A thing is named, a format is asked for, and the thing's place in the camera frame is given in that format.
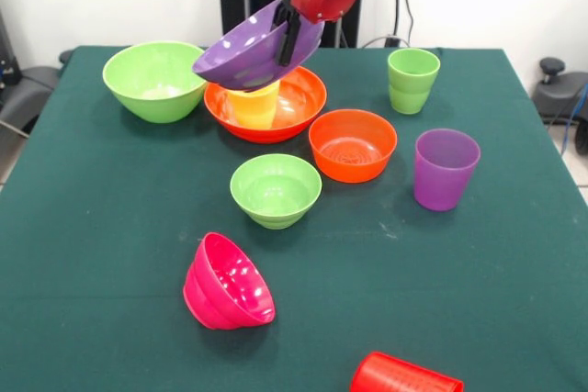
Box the large purple bowl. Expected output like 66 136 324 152
191 0 326 92

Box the yellow cup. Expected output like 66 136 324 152
227 79 282 131

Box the small orange bowl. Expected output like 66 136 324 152
308 108 399 185

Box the pink bowl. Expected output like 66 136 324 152
182 231 277 330

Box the red cup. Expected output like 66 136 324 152
349 351 464 392

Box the large orange-red bowl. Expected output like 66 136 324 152
203 64 329 144

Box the large green bowl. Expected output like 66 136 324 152
102 39 215 125

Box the green cup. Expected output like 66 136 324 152
387 48 442 116

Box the small green bowl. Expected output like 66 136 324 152
229 152 323 230

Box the purple cup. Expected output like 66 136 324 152
413 128 481 213

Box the dark green tablecloth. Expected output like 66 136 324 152
0 45 588 392

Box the black pedestal leg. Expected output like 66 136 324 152
531 57 588 126
0 49 74 136

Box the blue cable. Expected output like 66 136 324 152
560 83 588 154

